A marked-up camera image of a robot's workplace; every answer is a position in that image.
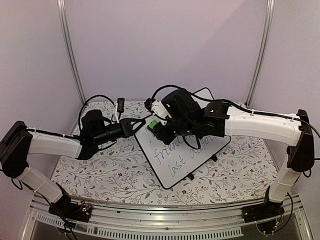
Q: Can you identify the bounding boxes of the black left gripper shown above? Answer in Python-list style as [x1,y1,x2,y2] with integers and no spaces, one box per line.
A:
[93,118,146,146]

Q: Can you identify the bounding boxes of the green black whiteboard eraser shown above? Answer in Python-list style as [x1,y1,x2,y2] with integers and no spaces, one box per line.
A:
[147,120,159,131]

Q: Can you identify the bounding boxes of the white whiteboard black frame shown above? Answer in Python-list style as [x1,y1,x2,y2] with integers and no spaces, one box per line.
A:
[134,86,232,190]

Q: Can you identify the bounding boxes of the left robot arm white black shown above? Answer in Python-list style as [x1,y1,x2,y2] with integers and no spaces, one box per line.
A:
[0,109,146,217]

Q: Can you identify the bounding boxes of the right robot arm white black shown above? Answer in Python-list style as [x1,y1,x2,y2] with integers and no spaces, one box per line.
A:
[144,87,316,218]

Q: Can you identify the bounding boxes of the black whiteboard stand clip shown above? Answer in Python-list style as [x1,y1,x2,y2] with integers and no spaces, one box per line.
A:
[211,154,218,162]
[188,173,195,181]

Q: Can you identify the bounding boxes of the floral patterned table mat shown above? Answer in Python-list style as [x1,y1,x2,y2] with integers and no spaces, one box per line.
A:
[49,100,285,206]

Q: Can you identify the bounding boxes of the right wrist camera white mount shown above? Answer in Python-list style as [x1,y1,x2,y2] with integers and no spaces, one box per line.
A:
[144,98,171,126]

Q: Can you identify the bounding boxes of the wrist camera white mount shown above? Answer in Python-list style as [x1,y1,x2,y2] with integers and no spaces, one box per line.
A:
[144,98,171,126]
[111,97,125,123]

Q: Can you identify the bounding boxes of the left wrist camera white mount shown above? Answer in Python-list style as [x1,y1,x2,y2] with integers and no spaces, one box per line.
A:
[111,97,125,123]

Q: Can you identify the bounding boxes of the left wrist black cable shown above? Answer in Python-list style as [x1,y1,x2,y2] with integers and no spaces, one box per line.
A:
[77,94,118,131]

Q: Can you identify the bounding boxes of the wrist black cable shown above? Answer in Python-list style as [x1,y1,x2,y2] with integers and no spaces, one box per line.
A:
[151,84,208,151]
[77,94,118,131]

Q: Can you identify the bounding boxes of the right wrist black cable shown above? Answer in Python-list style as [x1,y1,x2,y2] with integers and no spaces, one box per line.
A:
[151,84,208,151]

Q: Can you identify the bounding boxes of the front aluminium rail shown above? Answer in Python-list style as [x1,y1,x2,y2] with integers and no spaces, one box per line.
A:
[21,194,316,240]

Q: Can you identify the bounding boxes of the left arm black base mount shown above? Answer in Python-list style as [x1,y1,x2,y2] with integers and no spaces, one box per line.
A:
[48,197,93,223]

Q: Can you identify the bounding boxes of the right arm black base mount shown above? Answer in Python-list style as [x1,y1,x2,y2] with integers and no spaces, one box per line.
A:
[241,201,285,223]

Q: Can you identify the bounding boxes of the left aluminium frame post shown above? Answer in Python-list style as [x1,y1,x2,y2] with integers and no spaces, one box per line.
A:
[56,0,86,104]

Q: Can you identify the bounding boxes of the aluminium frame post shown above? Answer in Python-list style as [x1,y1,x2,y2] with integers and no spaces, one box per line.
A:
[56,0,86,104]
[245,0,275,107]

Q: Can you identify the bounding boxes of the right aluminium frame post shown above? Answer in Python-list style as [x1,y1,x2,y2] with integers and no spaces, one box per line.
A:
[245,0,275,107]

